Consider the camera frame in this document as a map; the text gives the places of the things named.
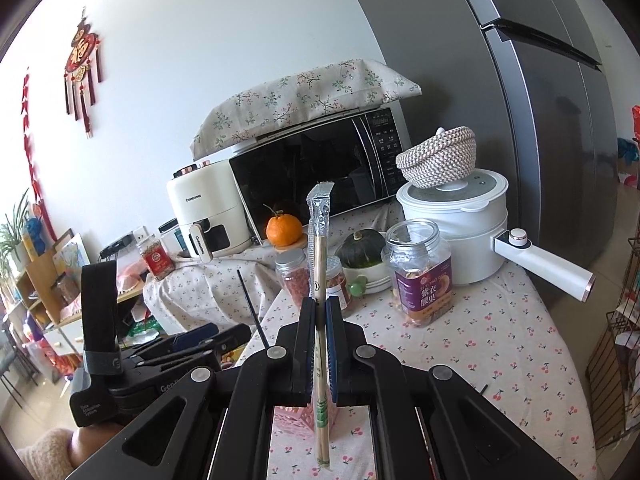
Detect black wire rack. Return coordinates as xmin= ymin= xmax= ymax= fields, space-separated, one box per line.
xmin=584 ymin=234 xmax=640 ymax=453

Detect woven rope basket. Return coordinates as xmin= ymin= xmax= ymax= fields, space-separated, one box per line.
xmin=395 ymin=126 xmax=477 ymax=190

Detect grey refrigerator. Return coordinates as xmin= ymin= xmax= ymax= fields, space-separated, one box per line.
xmin=340 ymin=0 xmax=636 ymax=271

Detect cherry print tablecloth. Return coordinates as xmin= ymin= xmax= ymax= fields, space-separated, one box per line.
xmin=142 ymin=200 xmax=598 ymax=480

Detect person's left forearm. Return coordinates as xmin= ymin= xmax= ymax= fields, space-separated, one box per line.
xmin=17 ymin=425 xmax=126 ymax=480

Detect pink cloth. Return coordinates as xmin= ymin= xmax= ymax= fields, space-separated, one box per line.
xmin=116 ymin=264 xmax=152 ymax=297

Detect wooden shelf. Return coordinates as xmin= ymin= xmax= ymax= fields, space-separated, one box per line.
xmin=14 ymin=247 xmax=86 ymax=328

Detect plastic-wrapped wooden chopsticks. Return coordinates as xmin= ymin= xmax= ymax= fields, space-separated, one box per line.
xmin=306 ymin=181 xmax=335 ymax=471

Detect pink plastic utensil holder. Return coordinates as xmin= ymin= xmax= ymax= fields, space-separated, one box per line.
xmin=272 ymin=405 xmax=317 ymax=433

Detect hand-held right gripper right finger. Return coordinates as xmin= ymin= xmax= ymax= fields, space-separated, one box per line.
xmin=325 ymin=296 xmax=576 ymax=480

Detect short jar with silver lid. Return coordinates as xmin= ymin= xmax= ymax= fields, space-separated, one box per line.
xmin=324 ymin=255 xmax=353 ymax=318

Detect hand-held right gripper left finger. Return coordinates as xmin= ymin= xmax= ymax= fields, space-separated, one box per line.
xmin=70 ymin=297 xmax=318 ymax=480

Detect black microwave oven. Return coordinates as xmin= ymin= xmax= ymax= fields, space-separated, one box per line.
xmin=227 ymin=106 xmax=413 ymax=247

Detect black power strip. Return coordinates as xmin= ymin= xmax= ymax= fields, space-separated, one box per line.
xmin=99 ymin=232 xmax=136 ymax=261

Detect white electric cooking pot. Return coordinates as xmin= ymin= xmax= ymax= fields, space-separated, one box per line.
xmin=396 ymin=166 xmax=597 ymax=303

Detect red hanging wall string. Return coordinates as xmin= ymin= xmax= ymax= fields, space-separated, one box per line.
xmin=20 ymin=72 xmax=58 ymax=243

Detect large clear jar purple label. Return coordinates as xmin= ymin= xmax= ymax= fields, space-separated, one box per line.
xmin=384 ymin=219 xmax=455 ymax=328

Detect tall jar with silver lid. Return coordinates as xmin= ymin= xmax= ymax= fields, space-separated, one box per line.
xmin=275 ymin=248 xmax=312 ymax=323

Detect jar with red label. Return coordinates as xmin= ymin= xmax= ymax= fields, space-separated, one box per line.
xmin=136 ymin=235 xmax=176 ymax=281

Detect cream air fryer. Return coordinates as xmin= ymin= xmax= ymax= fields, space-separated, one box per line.
xmin=166 ymin=159 xmax=253 ymax=263

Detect round wooden coaster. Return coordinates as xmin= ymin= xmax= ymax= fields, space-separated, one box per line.
xmin=262 ymin=235 xmax=311 ymax=251

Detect green potted plant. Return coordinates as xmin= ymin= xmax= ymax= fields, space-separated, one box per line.
xmin=0 ymin=187 xmax=32 ymax=271

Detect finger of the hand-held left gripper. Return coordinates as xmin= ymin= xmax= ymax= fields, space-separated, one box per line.
xmin=120 ymin=322 xmax=221 ymax=357
xmin=132 ymin=323 xmax=252 ymax=368

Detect floral cloth cover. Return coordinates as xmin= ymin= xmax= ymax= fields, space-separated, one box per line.
xmin=189 ymin=57 xmax=422 ymax=161

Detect white bowl with green handles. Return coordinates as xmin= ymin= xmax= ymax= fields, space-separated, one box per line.
xmin=342 ymin=260 xmax=393 ymax=297

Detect clear container with dark lid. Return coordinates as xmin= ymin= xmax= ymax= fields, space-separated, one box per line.
xmin=159 ymin=217 xmax=190 ymax=258

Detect orange mandarin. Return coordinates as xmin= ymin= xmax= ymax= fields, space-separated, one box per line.
xmin=265 ymin=203 xmax=304 ymax=247

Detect dark green pumpkin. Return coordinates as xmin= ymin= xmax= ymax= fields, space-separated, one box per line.
xmin=334 ymin=229 xmax=388 ymax=268

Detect red knot wall decoration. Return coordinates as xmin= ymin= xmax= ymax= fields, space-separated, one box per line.
xmin=62 ymin=7 xmax=104 ymax=138

